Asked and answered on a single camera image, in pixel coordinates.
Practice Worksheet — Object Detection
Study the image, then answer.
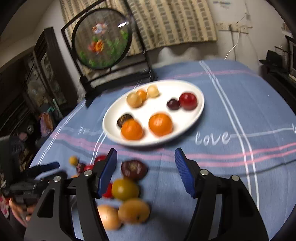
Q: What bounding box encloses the dark framed painting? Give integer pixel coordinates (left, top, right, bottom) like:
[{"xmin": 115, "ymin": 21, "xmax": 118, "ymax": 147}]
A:
[{"xmin": 32, "ymin": 27, "xmax": 78, "ymax": 114}]

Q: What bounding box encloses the white cable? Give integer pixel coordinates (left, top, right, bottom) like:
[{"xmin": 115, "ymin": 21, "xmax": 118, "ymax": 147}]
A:
[{"xmin": 225, "ymin": 30, "xmax": 240, "ymax": 59}]

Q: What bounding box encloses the person's left hand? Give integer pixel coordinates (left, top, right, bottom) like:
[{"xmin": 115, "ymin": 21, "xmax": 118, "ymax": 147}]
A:
[{"xmin": 10, "ymin": 198, "xmax": 36, "ymax": 227}]

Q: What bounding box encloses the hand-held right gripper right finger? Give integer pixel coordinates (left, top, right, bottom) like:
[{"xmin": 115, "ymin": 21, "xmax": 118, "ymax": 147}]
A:
[{"xmin": 174, "ymin": 147, "xmax": 270, "ymax": 241}]

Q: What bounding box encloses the wrinkled dark brown fruit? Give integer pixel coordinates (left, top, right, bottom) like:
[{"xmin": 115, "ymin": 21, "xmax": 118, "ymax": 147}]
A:
[{"xmin": 117, "ymin": 113, "xmax": 134, "ymax": 127}]

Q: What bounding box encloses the blue striped tablecloth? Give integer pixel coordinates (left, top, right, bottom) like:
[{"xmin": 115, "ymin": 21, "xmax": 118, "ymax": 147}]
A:
[{"xmin": 24, "ymin": 59, "xmax": 296, "ymax": 241}]

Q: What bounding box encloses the orange mandarin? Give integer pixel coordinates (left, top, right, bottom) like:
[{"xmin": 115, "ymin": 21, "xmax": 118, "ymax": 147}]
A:
[
  {"xmin": 148, "ymin": 113, "xmax": 173, "ymax": 137},
  {"xmin": 120, "ymin": 119, "xmax": 144, "ymax": 141}
]

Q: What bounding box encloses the round goldfish screen on stand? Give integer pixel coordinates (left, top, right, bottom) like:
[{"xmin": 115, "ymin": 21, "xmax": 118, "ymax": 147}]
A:
[{"xmin": 61, "ymin": 0, "xmax": 158, "ymax": 108}]

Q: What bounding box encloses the white power strip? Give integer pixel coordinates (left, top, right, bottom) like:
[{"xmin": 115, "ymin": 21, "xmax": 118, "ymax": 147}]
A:
[{"xmin": 229, "ymin": 23, "xmax": 253, "ymax": 33}]

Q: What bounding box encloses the beige patterned curtain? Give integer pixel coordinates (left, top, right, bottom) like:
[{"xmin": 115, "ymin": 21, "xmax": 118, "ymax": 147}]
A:
[{"xmin": 60, "ymin": 0, "xmax": 218, "ymax": 56}]

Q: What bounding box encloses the black hat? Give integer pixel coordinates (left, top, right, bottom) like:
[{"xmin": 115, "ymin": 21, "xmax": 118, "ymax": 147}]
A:
[{"xmin": 259, "ymin": 50, "xmax": 287, "ymax": 70}]

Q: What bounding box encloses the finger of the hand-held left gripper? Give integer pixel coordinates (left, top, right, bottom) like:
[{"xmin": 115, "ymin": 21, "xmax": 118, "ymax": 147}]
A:
[
  {"xmin": 29, "ymin": 162, "xmax": 60, "ymax": 177},
  {"xmin": 36, "ymin": 171, "xmax": 68, "ymax": 186}
]

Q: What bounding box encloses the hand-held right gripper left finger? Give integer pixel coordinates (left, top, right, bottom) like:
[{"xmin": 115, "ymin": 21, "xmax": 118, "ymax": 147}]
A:
[{"xmin": 24, "ymin": 148, "xmax": 118, "ymax": 241}]

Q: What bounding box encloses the green and yellow citrus fruit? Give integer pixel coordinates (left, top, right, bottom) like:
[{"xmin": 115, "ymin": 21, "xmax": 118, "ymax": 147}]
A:
[{"xmin": 111, "ymin": 178, "xmax": 140, "ymax": 201}]

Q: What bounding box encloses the large beige round fruit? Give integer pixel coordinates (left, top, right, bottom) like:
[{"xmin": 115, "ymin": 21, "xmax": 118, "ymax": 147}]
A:
[{"xmin": 97, "ymin": 204, "xmax": 122, "ymax": 230}]

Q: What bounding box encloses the white oval plate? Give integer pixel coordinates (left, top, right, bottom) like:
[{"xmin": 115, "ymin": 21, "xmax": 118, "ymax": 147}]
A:
[{"xmin": 102, "ymin": 79, "xmax": 205, "ymax": 147}]

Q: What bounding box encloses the purple and orange bag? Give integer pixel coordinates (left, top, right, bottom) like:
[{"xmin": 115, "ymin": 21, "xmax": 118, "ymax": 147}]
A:
[{"xmin": 39, "ymin": 112, "xmax": 55, "ymax": 135}]

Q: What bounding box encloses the black computer desk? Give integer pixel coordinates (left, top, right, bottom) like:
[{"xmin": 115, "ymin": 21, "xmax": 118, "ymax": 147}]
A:
[{"xmin": 259, "ymin": 35, "xmax": 296, "ymax": 98}]

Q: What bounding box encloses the white fan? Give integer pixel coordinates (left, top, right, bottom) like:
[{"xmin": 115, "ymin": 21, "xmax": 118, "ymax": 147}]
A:
[{"xmin": 27, "ymin": 81, "xmax": 44, "ymax": 98}]

